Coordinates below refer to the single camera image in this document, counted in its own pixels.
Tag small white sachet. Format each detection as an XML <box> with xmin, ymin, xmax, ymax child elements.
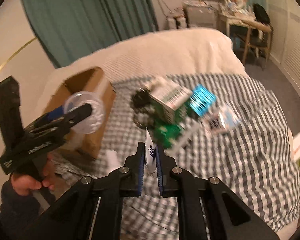
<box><xmin>145</xmin><ymin>129</ymin><xmax>157</xmax><ymax>178</ymax></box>

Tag green and white box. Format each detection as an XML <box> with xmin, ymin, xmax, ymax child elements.
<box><xmin>144</xmin><ymin>77</ymin><xmax>192</xmax><ymax>125</ymax></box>

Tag teal foil packet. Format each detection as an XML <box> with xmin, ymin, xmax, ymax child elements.
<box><xmin>189</xmin><ymin>85</ymin><xmax>216</xmax><ymax>117</ymax></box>

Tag person's left hand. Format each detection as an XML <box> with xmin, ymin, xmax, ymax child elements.
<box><xmin>10</xmin><ymin>153</ymin><xmax>56</xmax><ymax>196</ymax></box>

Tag brown cardboard box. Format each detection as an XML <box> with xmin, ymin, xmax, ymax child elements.
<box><xmin>37</xmin><ymin>67</ymin><xmax>116</xmax><ymax>159</ymax></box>

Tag grey white checkered cloth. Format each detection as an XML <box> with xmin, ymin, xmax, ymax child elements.
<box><xmin>53</xmin><ymin>74</ymin><xmax>300</xmax><ymax>239</ymax></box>

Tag green curtain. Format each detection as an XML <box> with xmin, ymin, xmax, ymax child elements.
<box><xmin>22</xmin><ymin>0</ymin><xmax>159</xmax><ymax>68</ymax></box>

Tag blue white tissue pack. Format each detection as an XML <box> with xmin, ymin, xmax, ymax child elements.
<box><xmin>204</xmin><ymin>104</ymin><xmax>241</xmax><ymax>135</ymax></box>

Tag white tube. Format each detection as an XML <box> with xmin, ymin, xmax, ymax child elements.
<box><xmin>168</xmin><ymin>122</ymin><xmax>203</xmax><ymax>157</ymax></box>

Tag green bottle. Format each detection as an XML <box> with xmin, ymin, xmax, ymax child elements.
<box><xmin>153</xmin><ymin>120</ymin><xmax>184</xmax><ymax>149</ymax></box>

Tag cream bed blanket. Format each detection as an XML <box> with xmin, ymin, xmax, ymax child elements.
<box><xmin>35</xmin><ymin>28</ymin><xmax>247</xmax><ymax>114</ymax></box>

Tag small grey fridge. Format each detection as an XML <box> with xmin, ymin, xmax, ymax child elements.
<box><xmin>185</xmin><ymin>5</ymin><xmax>218</xmax><ymax>29</ymax></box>

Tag white louvered closet doors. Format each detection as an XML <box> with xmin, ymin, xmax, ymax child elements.
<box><xmin>266</xmin><ymin>0</ymin><xmax>300</xmax><ymax>97</ymax></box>

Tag wooden chair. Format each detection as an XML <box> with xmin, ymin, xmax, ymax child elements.
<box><xmin>235</xmin><ymin>19</ymin><xmax>273</xmax><ymax>70</ymax></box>

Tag white dressing table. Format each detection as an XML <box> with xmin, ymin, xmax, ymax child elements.
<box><xmin>217</xmin><ymin>12</ymin><xmax>255</xmax><ymax>37</ymax></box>

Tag black bag on chair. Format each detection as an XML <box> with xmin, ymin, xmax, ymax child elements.
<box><xmin>253</xmin><ymin>3</ymin><xmax>270</xmax><ymax>24</ymax></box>

